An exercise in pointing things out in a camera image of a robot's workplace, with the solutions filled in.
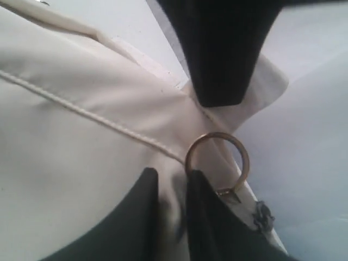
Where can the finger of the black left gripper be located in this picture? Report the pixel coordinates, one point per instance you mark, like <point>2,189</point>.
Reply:
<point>221,42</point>

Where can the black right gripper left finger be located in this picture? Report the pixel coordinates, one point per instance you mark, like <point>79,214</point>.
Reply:
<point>141,227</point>

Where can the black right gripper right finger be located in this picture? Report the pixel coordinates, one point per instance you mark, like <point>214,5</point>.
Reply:
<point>215,233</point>

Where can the beige duffel bag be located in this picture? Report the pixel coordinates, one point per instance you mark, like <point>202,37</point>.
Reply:
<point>82,116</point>

